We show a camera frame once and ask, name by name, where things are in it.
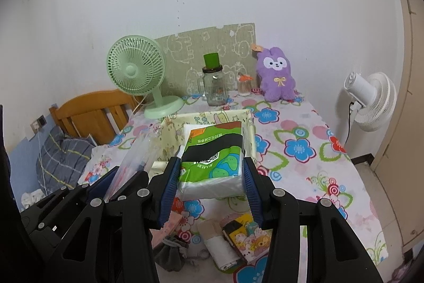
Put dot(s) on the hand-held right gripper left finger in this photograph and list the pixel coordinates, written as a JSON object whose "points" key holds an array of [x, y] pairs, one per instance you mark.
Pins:
{"points": [[167, 190]]}

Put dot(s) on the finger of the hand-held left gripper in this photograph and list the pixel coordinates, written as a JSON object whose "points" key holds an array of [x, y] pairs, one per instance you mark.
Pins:
{"points": [[132, 183], [99, 183]]}

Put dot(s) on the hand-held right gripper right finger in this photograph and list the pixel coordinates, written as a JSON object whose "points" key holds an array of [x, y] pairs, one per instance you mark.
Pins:
{"points": [[253, 193]]}

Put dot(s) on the clear plastic bag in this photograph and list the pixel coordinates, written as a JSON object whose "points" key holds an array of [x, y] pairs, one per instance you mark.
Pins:
{"points": [[135, 153]]}

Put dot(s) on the green tissue pack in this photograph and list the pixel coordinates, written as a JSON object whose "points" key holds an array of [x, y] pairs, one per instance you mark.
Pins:
{"points": [[212, 167]]}

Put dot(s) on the yellow printed storage box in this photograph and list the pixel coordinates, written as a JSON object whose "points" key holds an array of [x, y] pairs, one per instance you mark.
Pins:
{"points": [[169, 137]]}

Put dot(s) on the pale plastic bag roll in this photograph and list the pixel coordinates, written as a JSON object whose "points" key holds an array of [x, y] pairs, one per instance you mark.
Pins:
{"points": [[222, 250]]}

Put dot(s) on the floral white bedding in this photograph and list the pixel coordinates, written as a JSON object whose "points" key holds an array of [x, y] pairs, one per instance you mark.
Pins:
{"points": [[99, 158]]}

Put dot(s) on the white crumpled cloth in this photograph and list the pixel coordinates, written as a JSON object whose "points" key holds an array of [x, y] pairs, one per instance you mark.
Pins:
{"points": [[31, 198]]}

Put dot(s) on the pink packet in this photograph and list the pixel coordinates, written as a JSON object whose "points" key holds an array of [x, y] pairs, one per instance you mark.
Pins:
{"points": [[170, 226]]}

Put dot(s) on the grey plaid cloth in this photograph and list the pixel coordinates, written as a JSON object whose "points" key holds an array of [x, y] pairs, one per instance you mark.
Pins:
{"points": [[63, 157]]}

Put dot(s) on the cartoon print tissue pack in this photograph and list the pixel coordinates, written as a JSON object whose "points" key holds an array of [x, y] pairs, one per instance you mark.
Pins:
{"points": [[251, 243]]}

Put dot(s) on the small jar with orange lid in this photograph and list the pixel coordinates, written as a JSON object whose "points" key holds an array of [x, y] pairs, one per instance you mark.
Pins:
{"points": [[244, 87]]}

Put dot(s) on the glass mug jar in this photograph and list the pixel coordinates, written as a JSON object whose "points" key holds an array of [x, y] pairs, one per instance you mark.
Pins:
{"points": [[215, 90]]}

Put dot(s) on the purple plush bunny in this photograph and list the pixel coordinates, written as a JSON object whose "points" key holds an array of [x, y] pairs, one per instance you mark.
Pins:
{"points": [[276, 84]]}

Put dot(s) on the green desk fan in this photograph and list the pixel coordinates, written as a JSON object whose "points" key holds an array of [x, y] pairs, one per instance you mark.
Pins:
{"points": [[132, 70]]}

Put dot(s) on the green plastic cup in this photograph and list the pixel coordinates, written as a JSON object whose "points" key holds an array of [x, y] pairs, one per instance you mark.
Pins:
{"points": [[212, 60]]}

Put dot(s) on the green patterned board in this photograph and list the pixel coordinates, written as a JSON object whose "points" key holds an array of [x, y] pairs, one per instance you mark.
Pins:
{"points": [[198, 44]]}

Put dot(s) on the white standing fan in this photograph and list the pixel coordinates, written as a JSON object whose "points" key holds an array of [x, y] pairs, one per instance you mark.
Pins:
{"points": [[374, 104]]}

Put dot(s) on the beige door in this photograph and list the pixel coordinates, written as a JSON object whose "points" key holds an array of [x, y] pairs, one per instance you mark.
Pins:
{"points": [[407, 104]]}

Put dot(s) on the wall socket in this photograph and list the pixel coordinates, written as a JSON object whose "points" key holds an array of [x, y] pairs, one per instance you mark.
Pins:
{"points": [[39, 124]]}

